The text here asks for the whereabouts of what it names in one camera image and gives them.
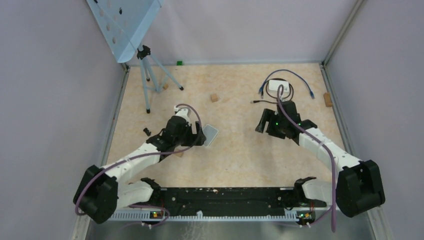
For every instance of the white power adapter box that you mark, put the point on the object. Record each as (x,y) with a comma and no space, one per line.
(274,84)

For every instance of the grey network switch box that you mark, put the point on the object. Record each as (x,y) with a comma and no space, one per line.
(210,133)

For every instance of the wooden block at right edge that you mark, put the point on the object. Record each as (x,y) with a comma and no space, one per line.
(327,100)

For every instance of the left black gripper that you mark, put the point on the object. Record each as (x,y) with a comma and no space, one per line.
(193,137)

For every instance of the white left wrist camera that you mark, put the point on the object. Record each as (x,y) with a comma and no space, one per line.
(183,112)

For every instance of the white slotted cable duct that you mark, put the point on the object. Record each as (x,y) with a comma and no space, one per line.
(145,216)

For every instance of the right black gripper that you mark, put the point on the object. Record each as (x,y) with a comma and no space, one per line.
(269,115)

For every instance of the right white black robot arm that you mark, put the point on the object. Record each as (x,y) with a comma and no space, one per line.
(356,185)

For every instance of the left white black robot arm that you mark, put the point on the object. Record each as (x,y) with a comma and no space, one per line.
(103,190)

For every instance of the blue perforated metal panel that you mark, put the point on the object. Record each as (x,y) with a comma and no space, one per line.
(124,23)

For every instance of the small black clip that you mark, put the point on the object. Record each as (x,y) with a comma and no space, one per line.
(147,131)

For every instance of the small wooden cube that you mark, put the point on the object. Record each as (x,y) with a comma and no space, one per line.
(214,97)

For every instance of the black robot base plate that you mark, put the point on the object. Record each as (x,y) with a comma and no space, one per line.
(231,201)

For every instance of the blue tripod stand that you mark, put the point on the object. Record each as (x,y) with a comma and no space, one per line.
(148,77)

